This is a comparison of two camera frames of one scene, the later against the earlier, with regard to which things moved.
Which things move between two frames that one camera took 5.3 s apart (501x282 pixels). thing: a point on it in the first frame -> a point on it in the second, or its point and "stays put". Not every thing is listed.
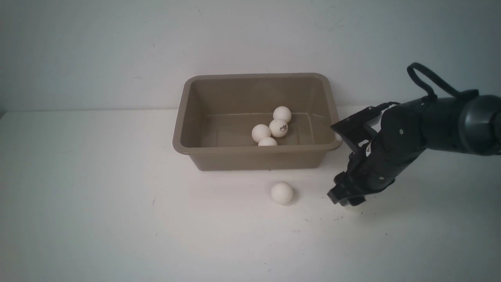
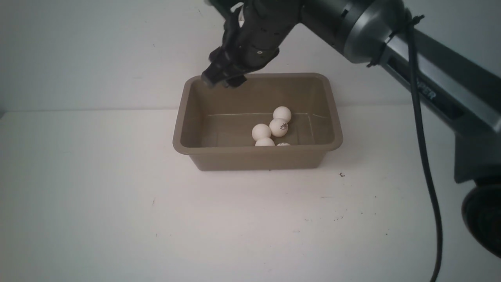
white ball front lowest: (267, 141) stays put
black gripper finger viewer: (352, 201) -> (234, 81)
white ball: (260, 131) stays put
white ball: (279, 128) stays put
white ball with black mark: (282, 112) stays put
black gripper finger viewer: (337, 193) -> (211, 77)
